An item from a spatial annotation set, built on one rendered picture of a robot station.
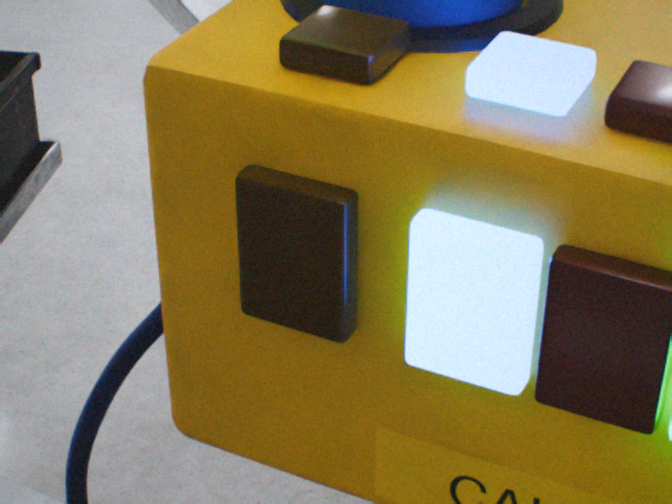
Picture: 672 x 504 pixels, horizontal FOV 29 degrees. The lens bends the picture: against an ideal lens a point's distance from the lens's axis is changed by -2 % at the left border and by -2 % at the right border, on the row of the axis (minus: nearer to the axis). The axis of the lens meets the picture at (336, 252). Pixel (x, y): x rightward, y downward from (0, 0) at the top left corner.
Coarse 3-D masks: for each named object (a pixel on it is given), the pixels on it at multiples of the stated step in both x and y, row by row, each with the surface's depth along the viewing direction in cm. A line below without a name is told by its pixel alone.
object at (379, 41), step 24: (312, 24) 23; (336, 24) 23; (360, 24) 23; (384, 24) 23; (408, 24) 23; (288, 48) 22; (312, 48) 22; (336, 48) 22; (360, 48) 22; (384, 48) 22; (408, 48) 23; (312, 72) 22; (336, 72) 22; (360, 72) 22
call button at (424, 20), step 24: (336, 0) 24; (360, 0) 24; (384, 0) 24; (408, 0) 23; (432, 0) 23; (456, 0) 23; (480, 0) 24; (504, 0) 24; (432, 24) 24; (456, 24) 24
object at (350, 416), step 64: (256, 0) 25; (320, 0) 25; (576, 0) 25; (640, 0) 25; (192, 64) 23; (256, 64) 23; (448, 64) 23; (192, 128) 23; (256, 128) 23; (320, 128) 22; (384, 128) 21; (448, 128) 21; (512, 128) 21; (576, 128) 21; (192, 192) 24; (384, 192) 22; (448, 192) 21; (512, 192) 21; (576, 192) 20; (640, 192) 20; (192, 256) 25; (384, 256) 23; (640, 256) 20; (192, 320) 26; (256, 320) 25; (384, 320) 23; (192, 384) 27; (256, 384) 26; (320, 384) 25; (384, 384) 24; (448, 384) 23; (256, 448) 27; (320, 448) 26; (384, 448) 25; (448, 448) 24; (512, 448) 24; (576, 448) 23; (640, 448) 22
